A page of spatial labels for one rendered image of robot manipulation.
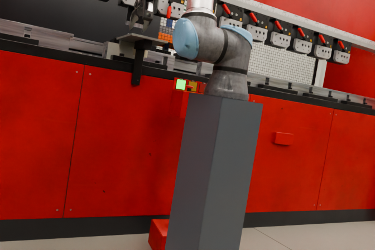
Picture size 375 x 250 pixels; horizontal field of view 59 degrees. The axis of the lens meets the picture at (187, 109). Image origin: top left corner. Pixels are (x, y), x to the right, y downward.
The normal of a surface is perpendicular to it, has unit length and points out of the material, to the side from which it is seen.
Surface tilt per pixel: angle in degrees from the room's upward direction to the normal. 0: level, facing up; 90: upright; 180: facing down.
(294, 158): 90
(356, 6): 90
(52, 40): 90
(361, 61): 90
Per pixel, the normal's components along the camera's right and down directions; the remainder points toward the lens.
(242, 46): 0.43, 0.10
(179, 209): -0.82, -0.11
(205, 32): 0.41, -0.14
